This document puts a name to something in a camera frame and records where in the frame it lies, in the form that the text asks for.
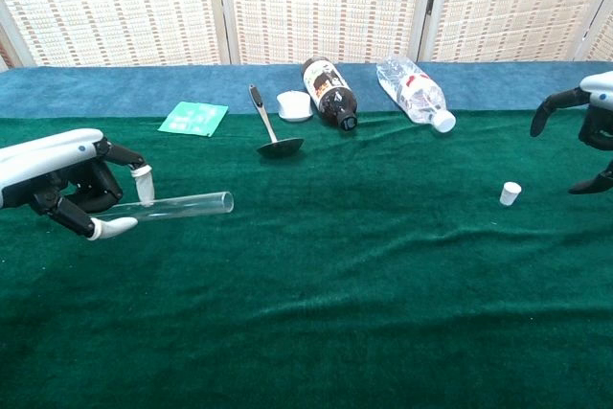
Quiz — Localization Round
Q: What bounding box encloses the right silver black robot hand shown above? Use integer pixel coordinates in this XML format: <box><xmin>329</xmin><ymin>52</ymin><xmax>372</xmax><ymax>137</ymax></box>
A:
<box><xmin>529</xmin><ymin>71</ymin><xmax>613</xmax><ymax>195</ymax></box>

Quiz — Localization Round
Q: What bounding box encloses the blue table cover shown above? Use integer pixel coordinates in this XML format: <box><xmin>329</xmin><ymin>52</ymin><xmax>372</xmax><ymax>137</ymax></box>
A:
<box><xmin>0</xmin><ymin>61</ymin><xmax>613</xmax><ymax>119</ymax></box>

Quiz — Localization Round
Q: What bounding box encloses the brown glass bottle with label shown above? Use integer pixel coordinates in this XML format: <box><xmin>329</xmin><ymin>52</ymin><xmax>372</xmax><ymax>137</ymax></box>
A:
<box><xmin>300</xmin><ymin>57</ymin><xmax>359</xmax><ymax>132</ymax></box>

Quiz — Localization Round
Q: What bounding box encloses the small white cap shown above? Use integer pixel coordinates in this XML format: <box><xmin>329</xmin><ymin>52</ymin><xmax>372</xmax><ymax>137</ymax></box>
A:
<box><xmin>499</xmin><ymin>181</ymin><xmax>522</xmax><ymax>208</ymax></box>

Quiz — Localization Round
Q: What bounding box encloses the green sachet packet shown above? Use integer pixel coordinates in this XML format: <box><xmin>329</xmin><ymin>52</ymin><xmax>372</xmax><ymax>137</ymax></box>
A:
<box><xmin>157</xmin><ymin>101</ymin><xmax>230</xmax><ymax>138</ymax></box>

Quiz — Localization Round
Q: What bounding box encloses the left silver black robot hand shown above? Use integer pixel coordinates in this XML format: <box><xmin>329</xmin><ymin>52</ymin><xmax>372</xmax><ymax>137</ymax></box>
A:
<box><xmin>0</xmin><ymin>128</ymin><xmax>156</xmax><ymax>241</ymax></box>

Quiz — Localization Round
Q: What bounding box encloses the clear glass test tube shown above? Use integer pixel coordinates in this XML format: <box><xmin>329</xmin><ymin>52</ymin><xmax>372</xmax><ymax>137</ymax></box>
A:
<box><xmin>93</xmin><ymin>191</ymin><xmax>236</xmax><ymax>221</ymax></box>

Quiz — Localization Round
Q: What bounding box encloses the dark green velvet cloth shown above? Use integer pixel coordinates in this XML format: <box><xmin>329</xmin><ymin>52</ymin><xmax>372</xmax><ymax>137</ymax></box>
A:
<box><xmin>0</xmin><ymin>109</ymin><xmax>613</xmax><ymax>409</ymax></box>

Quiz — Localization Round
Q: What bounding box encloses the white plastic cup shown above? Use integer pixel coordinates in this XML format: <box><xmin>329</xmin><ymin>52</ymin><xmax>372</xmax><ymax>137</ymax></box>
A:
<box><xmin>276</xmin><ymin>89</ymin><xmax>315</xmax><ymax>123</ymax></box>

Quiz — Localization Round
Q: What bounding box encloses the woven folding screen panel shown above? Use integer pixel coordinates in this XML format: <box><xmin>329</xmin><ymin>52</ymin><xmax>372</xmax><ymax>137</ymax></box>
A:
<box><xmin>574</xmin><ymin>0</ymin><xmax>613</xmax><ymax>63</ymax></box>
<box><xmin>419</xmin><ymin>0</ymin><xmax>609</xmax><ymax>63</ymax></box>
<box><xmin>0</xmin><ymin>0</ymin><xmax>231</xmax><ymax>68</ymax></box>
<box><xmin>215</xmin><ymin>0</ymin><xmax>437</xmax><ymax>65</ymax></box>

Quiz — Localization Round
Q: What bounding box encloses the clear plastic water bottle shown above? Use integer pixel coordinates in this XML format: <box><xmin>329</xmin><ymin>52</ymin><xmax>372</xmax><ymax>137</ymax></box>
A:
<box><xmin>375</xmin><ymin>54</ymin><xmax>457</xmax><ymax>134</ymax></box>

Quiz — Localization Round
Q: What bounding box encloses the metal ladle with black handle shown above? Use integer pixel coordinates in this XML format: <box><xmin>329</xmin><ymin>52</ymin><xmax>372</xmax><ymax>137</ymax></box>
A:
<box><xmin>247</xmin><ymin>83</ymin><xmax>306</xmax><ymax>159</ymax></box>

